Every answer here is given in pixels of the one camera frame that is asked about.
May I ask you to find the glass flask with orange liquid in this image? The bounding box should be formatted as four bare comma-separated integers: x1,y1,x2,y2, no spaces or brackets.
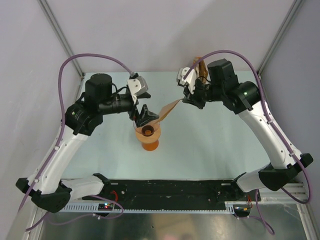
141,140,159,152

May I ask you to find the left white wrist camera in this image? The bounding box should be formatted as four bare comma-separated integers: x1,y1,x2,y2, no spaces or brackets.
127,75,149,104

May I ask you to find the orange coffee filter package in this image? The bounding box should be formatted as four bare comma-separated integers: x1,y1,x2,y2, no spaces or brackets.
194,60,209,84

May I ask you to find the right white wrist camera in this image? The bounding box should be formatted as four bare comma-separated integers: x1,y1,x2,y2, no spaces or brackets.
176,67,197,95

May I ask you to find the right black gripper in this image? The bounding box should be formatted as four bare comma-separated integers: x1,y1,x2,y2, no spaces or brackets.
182,78,224,110

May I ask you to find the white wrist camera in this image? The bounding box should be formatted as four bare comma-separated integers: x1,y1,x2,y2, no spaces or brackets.
176,67,197,95
127,75,149,104

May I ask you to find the brown paper coffee filter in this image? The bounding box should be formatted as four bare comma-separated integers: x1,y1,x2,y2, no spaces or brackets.
150,99,182,125

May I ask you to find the left aluminium frame post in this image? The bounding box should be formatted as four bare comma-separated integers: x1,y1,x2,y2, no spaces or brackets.
37,0,86,78

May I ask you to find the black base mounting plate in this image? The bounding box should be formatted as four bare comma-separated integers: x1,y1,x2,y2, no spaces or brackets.
81,178,262,211

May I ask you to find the aluminium front rail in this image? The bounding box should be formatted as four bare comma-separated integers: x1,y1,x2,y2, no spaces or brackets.
37,182,307,204

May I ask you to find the grey slotted cable duct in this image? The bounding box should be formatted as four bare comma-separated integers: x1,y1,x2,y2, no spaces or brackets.
59,201,251,214

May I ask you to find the aluminium frame post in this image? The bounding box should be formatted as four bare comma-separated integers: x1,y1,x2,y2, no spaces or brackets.
256,0,306,78
37,0,86,78

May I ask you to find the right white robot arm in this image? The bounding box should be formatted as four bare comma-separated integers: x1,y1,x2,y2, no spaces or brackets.
177,59,313,201

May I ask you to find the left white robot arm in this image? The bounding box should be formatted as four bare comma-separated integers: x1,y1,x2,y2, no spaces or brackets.
15,73,159,213

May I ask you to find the right aluminium frame post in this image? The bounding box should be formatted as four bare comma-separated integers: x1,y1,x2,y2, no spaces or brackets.
256,0,306,78

